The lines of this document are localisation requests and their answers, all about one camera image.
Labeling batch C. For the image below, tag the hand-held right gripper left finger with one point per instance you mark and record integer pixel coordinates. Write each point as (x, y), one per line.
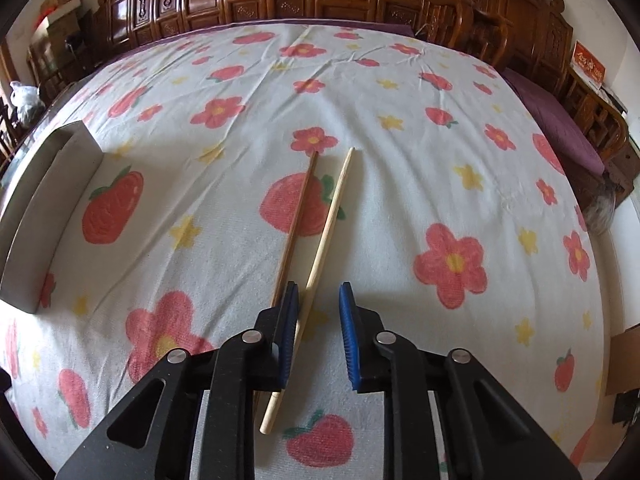
(289, 340)

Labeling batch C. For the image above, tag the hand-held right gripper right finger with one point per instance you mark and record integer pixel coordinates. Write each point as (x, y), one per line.
(347, 340)

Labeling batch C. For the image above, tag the brown wooden chopstick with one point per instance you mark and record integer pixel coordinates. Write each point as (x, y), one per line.
(300, 210)

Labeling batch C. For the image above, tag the light wooden chopstick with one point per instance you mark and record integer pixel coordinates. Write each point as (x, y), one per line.
(332, 210)

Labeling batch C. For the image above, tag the metal tray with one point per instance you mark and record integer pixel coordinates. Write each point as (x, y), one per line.
(50, 210)

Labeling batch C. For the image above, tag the floral strawberry print sheet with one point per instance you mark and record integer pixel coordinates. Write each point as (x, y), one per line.
(400, 160)

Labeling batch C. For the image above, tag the brown cardboard sheet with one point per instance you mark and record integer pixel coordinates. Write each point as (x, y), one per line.
(625, 360)

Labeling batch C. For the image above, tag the wooden armchair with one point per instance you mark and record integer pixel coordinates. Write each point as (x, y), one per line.
(465, 25)

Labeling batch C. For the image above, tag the white plastic bag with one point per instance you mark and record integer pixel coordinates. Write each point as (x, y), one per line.
(25, 100)

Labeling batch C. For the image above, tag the red desk calendar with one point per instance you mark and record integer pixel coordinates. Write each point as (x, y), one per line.
(589, 62)

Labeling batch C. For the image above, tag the cardboard boxes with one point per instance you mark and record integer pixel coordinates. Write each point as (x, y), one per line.
(60, 0)

